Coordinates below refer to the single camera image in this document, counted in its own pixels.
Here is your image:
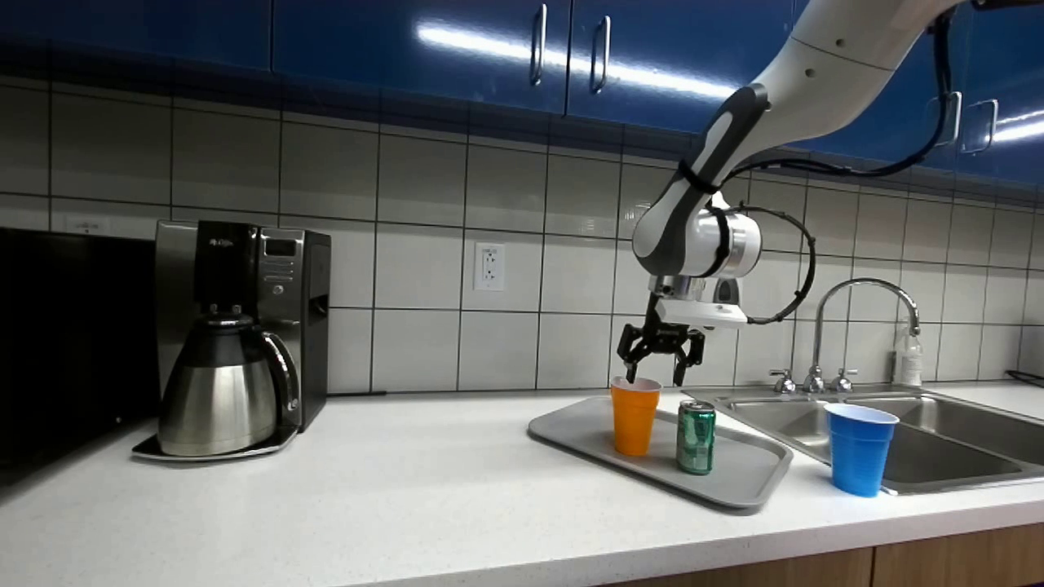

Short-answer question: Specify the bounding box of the clear soap bottle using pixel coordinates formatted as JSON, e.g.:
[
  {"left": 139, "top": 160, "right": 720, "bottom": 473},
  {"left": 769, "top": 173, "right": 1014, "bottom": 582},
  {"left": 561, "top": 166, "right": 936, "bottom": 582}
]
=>
[{"left": 892, "top": 331, "right": 927, "bottom": 393}]

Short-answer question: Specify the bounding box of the steel coffee carafe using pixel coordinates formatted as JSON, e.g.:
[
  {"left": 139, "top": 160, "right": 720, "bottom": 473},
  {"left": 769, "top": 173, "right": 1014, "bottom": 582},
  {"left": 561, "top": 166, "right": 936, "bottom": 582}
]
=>
[{"left": 156, "top": 316, "right": 302, "bottom": 461}]

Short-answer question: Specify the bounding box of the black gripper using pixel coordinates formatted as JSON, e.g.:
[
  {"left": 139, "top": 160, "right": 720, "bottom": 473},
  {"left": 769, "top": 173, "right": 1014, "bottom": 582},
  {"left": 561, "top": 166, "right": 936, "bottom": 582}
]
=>
[{"left": 617, "top": 292, "right": 707, "bottom": 387}]

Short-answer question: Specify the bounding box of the blue plastic cup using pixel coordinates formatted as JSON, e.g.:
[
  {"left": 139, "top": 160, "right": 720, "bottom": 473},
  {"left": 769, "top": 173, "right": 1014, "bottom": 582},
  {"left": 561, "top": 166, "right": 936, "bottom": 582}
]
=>
[{"left": 818, "top": 402, "right": 904, "bottom": 499}]

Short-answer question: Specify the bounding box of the green soda can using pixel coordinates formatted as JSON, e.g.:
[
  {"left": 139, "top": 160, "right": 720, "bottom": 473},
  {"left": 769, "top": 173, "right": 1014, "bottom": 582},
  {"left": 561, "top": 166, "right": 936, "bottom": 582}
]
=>
[{"left": 677, "top": 398, "right": 720, "bottom": 480}]

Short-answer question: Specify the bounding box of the black coffee maker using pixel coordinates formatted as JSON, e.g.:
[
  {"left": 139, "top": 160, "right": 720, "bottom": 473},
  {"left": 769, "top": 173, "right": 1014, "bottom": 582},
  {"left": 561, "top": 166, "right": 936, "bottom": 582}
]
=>
[{"left": 126, "top": 220, "right": 333, "bottom": 466}]

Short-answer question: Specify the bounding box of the blue wall cabinet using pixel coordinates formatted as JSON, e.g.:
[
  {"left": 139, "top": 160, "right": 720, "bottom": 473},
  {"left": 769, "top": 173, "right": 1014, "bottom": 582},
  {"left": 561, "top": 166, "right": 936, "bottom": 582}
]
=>
[{"left": 0, "top": 0, "right": 1044, "bottom": 199}]

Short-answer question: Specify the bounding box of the white wall outlet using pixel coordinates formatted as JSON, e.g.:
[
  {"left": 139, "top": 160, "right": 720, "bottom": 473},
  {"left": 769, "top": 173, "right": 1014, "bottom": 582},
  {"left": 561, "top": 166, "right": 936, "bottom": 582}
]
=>
[{"left": 473, "top": 237, "right": 508, "bottom": 295}]

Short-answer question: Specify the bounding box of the orange plastic cup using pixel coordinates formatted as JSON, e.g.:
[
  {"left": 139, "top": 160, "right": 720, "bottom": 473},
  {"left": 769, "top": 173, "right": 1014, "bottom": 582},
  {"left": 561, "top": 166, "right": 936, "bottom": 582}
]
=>
[{"left": 606, "top": 380, "right": 663, "bottom": 461}]

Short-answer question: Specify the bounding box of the wooden base cabinet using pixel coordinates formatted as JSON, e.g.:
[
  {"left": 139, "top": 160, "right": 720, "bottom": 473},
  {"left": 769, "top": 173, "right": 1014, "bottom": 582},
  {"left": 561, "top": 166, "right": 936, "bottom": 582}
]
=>
[{"left": 606, "top": 520, "right": 1044, "bottom": 587}]

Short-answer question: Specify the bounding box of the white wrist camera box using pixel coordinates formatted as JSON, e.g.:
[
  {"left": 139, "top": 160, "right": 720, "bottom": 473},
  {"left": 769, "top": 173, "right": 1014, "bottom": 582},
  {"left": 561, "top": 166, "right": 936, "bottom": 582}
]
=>
[{"left": 653, "top": 296, "right": 750, "bottom": 332}]

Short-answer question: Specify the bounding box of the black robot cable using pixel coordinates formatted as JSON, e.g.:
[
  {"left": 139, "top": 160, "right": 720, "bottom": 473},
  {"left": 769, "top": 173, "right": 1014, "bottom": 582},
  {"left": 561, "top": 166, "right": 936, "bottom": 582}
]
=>
[{"left": 720, "top": 8, "right": 962, "bottom": 331}]

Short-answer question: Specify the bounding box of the stainless steel double sink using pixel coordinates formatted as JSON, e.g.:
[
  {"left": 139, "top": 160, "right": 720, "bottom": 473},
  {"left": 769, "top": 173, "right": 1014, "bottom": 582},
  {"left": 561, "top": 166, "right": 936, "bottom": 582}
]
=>
[{"left": 710, "top": 384, "right": 1044, "bottom": 499}]

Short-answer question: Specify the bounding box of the black microwave oven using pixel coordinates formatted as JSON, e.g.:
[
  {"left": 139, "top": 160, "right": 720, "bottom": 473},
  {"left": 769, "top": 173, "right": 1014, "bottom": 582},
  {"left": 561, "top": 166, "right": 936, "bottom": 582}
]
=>
[{"left": 0, "top": 225, "right": 163, "bottom": 488}]

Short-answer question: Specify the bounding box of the chrome gooseneck faucet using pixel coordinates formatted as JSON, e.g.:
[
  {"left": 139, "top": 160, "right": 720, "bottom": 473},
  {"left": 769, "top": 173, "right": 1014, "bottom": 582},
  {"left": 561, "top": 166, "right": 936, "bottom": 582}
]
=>
[{"left": 805, "top": 274, "right": 922, "bottom": 394}]

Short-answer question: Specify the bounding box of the silver cabinet handle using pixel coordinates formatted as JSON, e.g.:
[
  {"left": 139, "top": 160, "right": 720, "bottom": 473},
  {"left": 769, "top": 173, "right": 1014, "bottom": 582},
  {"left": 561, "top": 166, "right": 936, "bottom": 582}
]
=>
[
  {"left": 940, "top": 87, "right": 967, "bottom": 150},
  {"left": 969, "top": 96, "right": 1002, "bottom": 158},
  {"left": 530, "top": 0, "right": 552, "bottom": 92},
  {"left": 586, "top": 11, "right": 617, "bottom": 97}
]

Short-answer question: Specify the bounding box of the grey plastic tray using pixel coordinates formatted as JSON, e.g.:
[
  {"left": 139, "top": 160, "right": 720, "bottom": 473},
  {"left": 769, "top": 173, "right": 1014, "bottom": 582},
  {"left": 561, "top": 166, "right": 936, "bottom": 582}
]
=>
[{"left": 524, "top": 393, "right": 796, "bottom": 515}]

